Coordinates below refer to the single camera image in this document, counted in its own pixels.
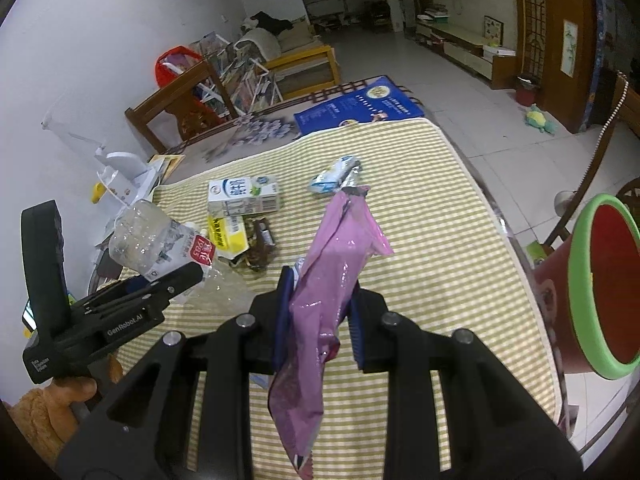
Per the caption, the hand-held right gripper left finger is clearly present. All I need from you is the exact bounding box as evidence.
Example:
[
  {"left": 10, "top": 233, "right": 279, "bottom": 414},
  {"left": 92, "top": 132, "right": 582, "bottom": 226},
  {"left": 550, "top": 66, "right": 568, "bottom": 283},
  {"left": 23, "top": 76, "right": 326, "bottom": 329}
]
[{"left": 57, "top": 265, "right": 297, "bottom": 480}]

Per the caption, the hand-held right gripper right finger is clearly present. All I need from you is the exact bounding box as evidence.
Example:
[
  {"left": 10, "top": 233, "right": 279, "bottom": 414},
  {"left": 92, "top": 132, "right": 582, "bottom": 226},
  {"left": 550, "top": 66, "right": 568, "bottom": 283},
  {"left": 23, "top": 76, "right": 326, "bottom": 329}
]
[{"left": 348, "top": 282, "right": 584, "bottom": 480}]

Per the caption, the clear bottle with red label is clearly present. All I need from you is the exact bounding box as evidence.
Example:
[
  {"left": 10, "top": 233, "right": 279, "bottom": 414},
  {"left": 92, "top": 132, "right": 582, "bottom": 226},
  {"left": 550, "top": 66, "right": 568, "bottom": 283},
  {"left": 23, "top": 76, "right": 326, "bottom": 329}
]
[{"left": 107, "top": 199, "right": 253, "bottom": 321}]

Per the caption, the pink plastic bag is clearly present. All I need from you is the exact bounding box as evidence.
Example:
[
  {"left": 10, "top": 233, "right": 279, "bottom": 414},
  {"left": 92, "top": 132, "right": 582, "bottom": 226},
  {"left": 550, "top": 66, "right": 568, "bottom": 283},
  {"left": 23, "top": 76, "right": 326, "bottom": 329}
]
[{"left": 269, "top": 186, "right": 395, "bottom": 476}]

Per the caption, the yellow white packet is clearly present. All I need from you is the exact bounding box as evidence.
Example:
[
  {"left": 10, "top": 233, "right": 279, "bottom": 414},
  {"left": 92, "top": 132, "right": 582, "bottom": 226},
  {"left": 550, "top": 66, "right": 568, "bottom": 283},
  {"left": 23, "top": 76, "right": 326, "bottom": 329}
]
[{"left": 207, "top": 215, "right": 249, "bottom": 261}]

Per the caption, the brown wrapper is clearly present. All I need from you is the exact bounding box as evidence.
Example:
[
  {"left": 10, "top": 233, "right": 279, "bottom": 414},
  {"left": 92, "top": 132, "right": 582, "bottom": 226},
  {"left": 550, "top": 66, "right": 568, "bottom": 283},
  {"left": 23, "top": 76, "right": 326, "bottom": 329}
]
[{"left": 232, "top": 217, "right": 277, "bottom": 273}]

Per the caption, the white blue milk carton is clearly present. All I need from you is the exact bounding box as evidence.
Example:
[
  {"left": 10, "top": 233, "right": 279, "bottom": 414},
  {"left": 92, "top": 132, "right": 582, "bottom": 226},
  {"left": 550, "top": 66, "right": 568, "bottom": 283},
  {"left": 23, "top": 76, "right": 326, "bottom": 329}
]
[{"left": 207, "top": 175, "right": 282, "bottom": 218}]

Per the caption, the silver blue wrapper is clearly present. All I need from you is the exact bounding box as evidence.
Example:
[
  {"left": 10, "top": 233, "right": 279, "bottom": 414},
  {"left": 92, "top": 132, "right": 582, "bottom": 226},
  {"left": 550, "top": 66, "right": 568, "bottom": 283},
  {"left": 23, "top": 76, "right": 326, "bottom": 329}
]
[{"left": 307, "top": 156, "right": 363, "bottom": 197}]

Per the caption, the red bin with green rim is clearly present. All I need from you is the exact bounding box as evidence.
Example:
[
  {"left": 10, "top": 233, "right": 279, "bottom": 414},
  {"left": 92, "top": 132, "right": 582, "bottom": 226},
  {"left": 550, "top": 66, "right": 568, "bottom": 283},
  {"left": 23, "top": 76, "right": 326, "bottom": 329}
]
[{"left": 530, "top": 192, "right": 640, "bottom": 381}]

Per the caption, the person's left hand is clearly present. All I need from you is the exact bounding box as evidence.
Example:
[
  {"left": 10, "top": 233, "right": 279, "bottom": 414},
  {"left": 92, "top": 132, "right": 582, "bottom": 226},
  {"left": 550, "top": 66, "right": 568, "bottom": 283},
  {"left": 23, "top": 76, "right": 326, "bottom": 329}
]
[{"left": 50, "top": 376, "right": 98, "bottom": 443}]

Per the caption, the white paper bag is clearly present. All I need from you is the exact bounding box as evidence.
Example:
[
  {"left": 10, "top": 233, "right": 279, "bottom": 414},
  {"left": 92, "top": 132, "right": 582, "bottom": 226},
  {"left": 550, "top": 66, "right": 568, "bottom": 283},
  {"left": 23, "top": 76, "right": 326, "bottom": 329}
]
[{"left": 95, "top": 146, "right": 166, "bottom": 201}]

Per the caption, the yellow booklet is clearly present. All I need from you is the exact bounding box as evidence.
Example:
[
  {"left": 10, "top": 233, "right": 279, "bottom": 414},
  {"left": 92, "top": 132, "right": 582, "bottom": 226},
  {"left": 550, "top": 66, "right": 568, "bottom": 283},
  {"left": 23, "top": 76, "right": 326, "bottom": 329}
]
[{"left": 146, "top": 154, "right": 187, "bottom": 182}]

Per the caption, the yellow checked table mat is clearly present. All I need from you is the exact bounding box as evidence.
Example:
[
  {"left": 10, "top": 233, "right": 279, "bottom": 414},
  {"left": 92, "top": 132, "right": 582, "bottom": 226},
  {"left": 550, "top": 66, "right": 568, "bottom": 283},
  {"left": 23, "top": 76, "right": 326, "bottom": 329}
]
[{"left": 107, "top": 117, "right": 563, "bottom": 480}]

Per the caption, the clear plastic sheet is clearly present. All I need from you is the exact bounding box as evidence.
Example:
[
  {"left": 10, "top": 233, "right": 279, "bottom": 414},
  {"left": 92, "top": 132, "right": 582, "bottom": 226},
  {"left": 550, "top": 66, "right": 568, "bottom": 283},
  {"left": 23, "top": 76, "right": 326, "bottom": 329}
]
[{"left": 41, "top": 110, "right": 108, "bottom": 157}]

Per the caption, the grey floral tablecloth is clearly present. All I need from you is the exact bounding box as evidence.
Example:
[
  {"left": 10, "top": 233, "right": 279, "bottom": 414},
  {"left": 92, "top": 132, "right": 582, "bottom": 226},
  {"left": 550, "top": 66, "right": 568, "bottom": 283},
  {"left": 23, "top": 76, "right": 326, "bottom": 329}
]
[{"left": 160, "top": 77, "right": 426, "bottom": 171}]

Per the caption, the carved wooden chair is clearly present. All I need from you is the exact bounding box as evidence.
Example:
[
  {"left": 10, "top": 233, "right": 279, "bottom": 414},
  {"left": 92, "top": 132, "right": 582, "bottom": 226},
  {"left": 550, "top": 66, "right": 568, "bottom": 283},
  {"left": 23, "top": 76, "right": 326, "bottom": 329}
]
[
  {"left": 542, "top": 72, "right": 640, "bottom": 256},
  {"left": 125, "top": 57, "right": 241, "bottom": 153}
]

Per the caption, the white book rack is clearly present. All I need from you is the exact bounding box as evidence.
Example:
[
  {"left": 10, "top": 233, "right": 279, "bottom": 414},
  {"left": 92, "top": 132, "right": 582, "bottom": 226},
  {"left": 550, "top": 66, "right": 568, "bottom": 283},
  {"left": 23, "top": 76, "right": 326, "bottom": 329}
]
[{"left": 192, "top": 32, "right": 283, "bottom": 116}]

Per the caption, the red bag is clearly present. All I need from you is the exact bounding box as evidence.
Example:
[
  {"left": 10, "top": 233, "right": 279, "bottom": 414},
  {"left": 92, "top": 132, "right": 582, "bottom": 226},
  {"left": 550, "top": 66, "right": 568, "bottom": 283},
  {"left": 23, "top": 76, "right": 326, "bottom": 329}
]
[{"left": 155, "top": 46, "right": 206, "bottom": 88}]

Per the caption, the round grey floor object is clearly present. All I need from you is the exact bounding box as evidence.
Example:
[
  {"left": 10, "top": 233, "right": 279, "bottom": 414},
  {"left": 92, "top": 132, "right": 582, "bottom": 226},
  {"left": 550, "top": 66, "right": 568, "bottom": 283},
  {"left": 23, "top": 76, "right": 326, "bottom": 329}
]
[{"left": 554, "top": 190, "right": 576, "bottom": 221}]

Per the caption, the black and white plush toy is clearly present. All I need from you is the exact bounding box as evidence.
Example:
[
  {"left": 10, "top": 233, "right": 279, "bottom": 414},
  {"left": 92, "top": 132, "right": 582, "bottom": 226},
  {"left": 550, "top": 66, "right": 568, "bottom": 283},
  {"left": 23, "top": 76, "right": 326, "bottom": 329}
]
[{"left": 241, "top": 10, "right": 295, "bottom": 33}]

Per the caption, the wooden sofa with beige cushions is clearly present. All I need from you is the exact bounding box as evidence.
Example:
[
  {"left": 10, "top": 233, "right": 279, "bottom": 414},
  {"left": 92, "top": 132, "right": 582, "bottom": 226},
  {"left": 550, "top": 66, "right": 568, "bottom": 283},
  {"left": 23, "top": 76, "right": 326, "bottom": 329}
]
[{"left": 235, "top": 15, "right": 341, "bottom": 101}]

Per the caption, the green turtle plush toy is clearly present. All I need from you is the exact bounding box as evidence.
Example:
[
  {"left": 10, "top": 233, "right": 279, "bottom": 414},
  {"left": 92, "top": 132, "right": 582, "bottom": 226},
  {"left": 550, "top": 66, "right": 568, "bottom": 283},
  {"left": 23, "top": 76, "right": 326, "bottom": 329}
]
[{"left": 524, "top": 104, "right": 558, "bottom": 135}]

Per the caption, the small red floor bin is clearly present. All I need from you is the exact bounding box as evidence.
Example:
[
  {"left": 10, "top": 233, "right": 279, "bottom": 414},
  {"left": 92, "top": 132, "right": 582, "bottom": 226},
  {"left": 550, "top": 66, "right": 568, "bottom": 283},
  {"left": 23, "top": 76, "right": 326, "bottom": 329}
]
[{"left": 514, "top": 75, "right": 538, "bottom": 107}]

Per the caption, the wooden television cabinet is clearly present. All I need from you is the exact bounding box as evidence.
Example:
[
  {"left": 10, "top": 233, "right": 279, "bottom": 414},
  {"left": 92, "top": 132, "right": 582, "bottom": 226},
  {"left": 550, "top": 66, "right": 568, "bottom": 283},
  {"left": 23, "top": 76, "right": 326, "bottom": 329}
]
[{"left": 416, "top": 22, "right": 518, "bottom": 88}]

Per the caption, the small framed picture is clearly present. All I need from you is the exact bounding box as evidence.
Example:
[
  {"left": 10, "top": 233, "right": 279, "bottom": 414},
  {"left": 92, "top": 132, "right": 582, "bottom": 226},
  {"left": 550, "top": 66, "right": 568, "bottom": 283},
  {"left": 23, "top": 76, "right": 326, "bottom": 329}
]
[{"left": 482, "top": 16, "right": 502, "bottom": 47}]

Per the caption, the blue patterned door curtain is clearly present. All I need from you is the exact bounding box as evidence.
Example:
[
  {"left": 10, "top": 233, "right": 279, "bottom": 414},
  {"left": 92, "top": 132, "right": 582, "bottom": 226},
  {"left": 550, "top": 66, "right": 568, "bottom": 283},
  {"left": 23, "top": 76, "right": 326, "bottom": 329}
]
[{"left": 580, "top": 0, "right": 621, "bottom": 133}]

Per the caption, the white bead chain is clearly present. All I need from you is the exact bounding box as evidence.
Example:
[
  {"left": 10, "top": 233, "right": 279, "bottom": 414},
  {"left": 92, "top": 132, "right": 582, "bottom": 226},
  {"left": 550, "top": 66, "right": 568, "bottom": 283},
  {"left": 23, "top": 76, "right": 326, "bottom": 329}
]
[{"left": 580, "top": 79, "right": 630, "bottom": 186}]

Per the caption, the wooden lattice wall panel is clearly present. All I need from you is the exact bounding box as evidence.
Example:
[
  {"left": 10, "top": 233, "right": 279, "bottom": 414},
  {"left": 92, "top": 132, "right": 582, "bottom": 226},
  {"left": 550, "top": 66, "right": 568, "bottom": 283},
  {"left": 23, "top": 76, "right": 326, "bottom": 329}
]
[{"left": 510, "top": 0, "right": 601, "bottom": 136}]

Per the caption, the hanging wall scroll painting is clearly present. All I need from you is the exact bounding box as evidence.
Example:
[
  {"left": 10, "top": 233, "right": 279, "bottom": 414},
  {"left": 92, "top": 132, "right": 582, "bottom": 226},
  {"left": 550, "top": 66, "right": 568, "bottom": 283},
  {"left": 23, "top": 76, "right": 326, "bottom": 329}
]
[{"left": 562, "top": 19, "right": 580, "bottom": 78}]

